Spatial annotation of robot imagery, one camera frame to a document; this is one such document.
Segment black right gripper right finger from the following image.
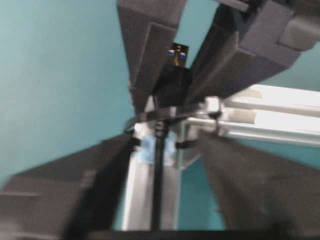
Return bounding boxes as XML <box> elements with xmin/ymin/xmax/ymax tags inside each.
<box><xmin>197</xmin><ymin>132</ymin><xmax>320</xmax><ymax>240</ymax></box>

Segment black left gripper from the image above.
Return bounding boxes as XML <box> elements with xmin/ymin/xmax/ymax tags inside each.
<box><xmin>185</xmin><ymin>0</ymin><xmax>320</xmax><ymax>104</ymax></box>

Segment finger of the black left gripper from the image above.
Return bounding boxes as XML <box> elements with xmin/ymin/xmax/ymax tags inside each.
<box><xmin>116</xmin><ymin>0</ymin><xmax>187</xmax><ymax>114</ymax></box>

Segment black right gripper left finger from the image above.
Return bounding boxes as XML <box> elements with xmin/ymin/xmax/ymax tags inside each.
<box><xmin>0</xmin><ymin>134</ymin><xmax>136</xmax><ymax>240</ymax></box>

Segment black USB cable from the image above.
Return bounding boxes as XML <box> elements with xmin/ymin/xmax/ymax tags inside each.
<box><xmin>149</xmin><ymin>42</ymin><xmax>194</xmax><ymax>232</ymax></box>

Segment blue tape piece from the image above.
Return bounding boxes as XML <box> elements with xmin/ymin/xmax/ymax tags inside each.
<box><xmin>134</xmin><ymin>132</ymin><xmax>177</xmax><ymax>167</ymax></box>

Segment square aluminium extrusion frame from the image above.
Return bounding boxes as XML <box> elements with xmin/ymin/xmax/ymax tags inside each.
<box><xmin>122</xmin><ymin>85</ymin><xmax>320</xmax><ymax>231</ymax></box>

